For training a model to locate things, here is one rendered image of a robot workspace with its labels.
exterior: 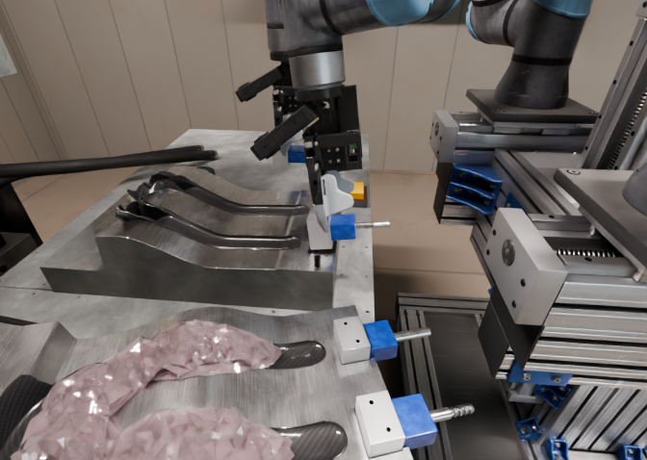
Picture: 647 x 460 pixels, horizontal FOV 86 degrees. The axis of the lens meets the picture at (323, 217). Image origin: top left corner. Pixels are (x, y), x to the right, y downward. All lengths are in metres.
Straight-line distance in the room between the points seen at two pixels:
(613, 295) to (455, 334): 0.94
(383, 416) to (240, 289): 0.30
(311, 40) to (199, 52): 2.51
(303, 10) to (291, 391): 0.45
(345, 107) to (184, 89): 2.63
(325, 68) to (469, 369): 1.09
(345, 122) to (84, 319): 0.52
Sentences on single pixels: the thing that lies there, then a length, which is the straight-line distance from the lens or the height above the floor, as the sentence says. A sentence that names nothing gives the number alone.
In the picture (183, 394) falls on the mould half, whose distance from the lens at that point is 0.44.
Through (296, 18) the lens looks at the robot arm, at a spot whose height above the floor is 1.22.
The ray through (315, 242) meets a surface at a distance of 0.57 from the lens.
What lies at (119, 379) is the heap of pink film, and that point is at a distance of 0.47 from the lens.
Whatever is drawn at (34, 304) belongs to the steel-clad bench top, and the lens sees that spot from 0.79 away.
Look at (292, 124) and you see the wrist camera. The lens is 0.51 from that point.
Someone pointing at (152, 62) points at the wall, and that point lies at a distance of 3.15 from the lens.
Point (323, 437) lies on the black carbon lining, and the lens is 0.44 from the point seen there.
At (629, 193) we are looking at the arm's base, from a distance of 0.56.
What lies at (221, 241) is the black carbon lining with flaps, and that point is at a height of 0.88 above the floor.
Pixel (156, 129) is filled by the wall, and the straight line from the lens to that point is 3.31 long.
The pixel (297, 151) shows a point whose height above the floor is 0.94.
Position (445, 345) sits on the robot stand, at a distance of 1.37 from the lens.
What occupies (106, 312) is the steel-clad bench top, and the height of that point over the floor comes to 0.80.
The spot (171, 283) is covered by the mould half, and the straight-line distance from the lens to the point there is 0.64.
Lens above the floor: 1.25
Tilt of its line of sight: 33 degrees down
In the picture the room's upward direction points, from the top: straight up
